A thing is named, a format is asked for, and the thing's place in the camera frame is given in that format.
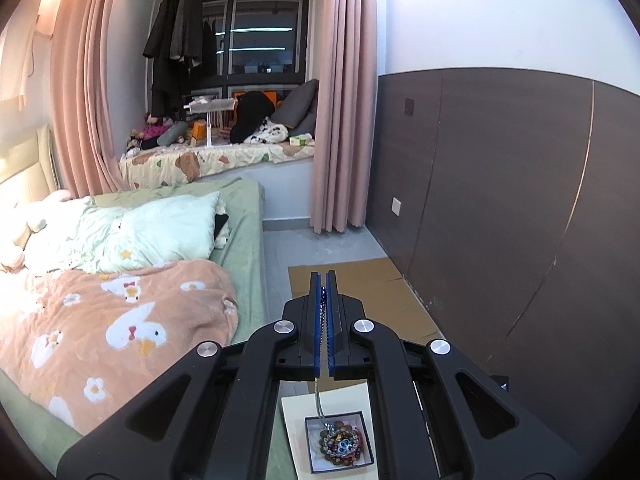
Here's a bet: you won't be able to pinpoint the black jewelry box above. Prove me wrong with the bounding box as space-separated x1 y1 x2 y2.
304 409 377 475

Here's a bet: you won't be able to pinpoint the light green pillow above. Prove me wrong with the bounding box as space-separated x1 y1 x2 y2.
24 190 231 276

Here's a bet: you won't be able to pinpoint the pile of plush toys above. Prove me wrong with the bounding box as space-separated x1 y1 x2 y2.
125 111 193 156

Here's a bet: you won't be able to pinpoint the grey bead chain necklace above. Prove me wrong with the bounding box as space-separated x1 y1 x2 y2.
314 284 358 456

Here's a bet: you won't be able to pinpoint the white black spotted plush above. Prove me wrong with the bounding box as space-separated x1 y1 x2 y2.
244 116 292 147

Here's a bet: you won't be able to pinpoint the pink curtain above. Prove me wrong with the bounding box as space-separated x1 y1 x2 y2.
49 0 152 202
309 0 382 235

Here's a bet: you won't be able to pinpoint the white pillow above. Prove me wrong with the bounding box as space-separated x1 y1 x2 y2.
0 189 96 272

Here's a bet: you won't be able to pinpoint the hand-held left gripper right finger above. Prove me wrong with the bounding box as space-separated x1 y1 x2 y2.
327 270 587 480

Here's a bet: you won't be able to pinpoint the cardboard sheet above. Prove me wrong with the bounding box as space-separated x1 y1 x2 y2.
288 256 445 348

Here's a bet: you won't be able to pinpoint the hanging dark clothes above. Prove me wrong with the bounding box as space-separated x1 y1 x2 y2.
142 0 222 122

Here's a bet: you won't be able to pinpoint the beige padded headboard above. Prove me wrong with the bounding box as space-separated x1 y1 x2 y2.
0 122 63 211

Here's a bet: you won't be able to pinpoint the bear print window seat cushion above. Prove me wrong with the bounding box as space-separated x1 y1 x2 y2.
119 139 317 192

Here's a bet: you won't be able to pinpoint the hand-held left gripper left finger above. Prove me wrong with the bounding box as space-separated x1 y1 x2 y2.
56 271 327 480

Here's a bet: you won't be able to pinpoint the orange duck print blanket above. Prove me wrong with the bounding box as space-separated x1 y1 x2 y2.
0 259 240 437

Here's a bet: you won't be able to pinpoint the hanging white garment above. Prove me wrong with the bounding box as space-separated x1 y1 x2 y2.
0 24 37 108

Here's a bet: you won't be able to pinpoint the grey pillow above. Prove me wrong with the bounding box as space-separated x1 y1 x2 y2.
272 79 321 130

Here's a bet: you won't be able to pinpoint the green sheeted bed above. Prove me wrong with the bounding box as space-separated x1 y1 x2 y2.
0 177 268 480

